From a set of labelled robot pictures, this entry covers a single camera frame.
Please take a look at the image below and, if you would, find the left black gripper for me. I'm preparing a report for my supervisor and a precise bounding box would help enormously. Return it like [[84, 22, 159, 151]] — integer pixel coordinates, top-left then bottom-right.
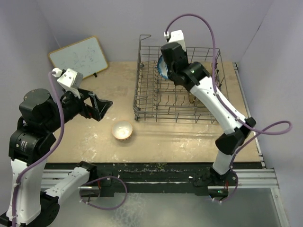
[[45, 85, 112, 131]]

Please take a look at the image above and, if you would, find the blue white patterned bowl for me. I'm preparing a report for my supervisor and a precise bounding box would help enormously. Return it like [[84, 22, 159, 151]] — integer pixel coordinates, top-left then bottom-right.
[[157, 55, 169, 79]]

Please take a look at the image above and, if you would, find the beige white bowl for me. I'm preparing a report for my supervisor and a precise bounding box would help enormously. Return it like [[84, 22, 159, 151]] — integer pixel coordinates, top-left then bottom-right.
[[111, 121, 133, 140]]

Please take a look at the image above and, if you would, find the brown rimmed cream bowl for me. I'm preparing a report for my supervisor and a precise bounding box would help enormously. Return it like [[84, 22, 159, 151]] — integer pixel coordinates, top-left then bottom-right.
[[188, 93, 196, 104]]

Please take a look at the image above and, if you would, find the grey wire dish rack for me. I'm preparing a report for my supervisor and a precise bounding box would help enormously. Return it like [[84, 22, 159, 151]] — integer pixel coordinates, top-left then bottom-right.
[[133, 35, 216, 123]]

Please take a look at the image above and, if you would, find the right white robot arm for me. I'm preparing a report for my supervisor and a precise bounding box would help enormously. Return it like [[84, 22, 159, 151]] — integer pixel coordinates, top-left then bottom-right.
[[160, 42, 256, 185]]

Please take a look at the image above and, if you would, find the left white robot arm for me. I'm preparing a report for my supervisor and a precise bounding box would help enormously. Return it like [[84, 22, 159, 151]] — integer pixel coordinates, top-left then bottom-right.
[[0, 88, 113, 227]]

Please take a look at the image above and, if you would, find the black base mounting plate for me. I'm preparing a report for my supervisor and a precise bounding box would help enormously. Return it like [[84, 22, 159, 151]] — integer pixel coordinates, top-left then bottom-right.
[[45, 162, 237, 196]]

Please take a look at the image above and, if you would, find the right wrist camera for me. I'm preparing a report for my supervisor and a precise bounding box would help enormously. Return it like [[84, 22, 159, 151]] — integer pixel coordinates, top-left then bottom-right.
[[164, 30, 187, 52]]

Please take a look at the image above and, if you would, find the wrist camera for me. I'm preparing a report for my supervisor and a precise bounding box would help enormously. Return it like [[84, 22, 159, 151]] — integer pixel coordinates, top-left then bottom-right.
[[164, 30, 187, 52], [53, 68, 83, 99]]

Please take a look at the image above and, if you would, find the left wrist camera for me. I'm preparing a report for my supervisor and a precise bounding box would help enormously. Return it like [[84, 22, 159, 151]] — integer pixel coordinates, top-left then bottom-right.
[[53, 68, 83, 99]]

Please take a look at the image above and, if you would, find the small whiteboard with wood frame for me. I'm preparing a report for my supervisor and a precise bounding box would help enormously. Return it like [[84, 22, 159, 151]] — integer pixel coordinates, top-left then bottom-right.
[[48, 36, 108, 78]]

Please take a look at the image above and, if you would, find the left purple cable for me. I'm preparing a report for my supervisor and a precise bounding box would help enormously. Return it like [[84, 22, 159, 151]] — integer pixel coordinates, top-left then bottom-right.
[[11, 72, 128, 227]]

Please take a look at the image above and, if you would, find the purple cable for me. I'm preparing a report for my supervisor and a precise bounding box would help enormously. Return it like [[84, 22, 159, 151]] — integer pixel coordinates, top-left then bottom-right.
[[165, 13, 293, 204], [11, 72, 128, 227]]

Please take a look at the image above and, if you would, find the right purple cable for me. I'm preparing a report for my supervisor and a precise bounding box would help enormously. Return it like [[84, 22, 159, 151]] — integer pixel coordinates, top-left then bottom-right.
[[165, 13, 293, 204]]

